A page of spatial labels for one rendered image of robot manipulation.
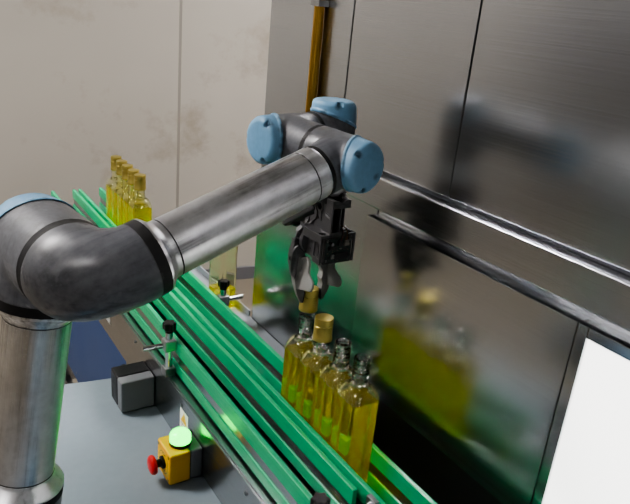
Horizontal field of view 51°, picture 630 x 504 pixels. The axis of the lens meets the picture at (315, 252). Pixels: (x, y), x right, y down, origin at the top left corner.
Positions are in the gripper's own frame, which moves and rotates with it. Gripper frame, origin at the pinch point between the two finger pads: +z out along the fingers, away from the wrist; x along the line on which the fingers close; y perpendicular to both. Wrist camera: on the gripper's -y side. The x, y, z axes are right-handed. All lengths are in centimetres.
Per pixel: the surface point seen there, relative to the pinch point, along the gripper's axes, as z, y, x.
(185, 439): 33.9, -10.7, -19.0
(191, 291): 27, -61, 3
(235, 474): 32.0, 4.8, -15.6
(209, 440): 32.3, -6.6, -15.7
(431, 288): -6.7, 18.5, 12.1
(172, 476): 40.7, -9.3, -22.2
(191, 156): 40, -257, 82
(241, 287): 118, -238, 110
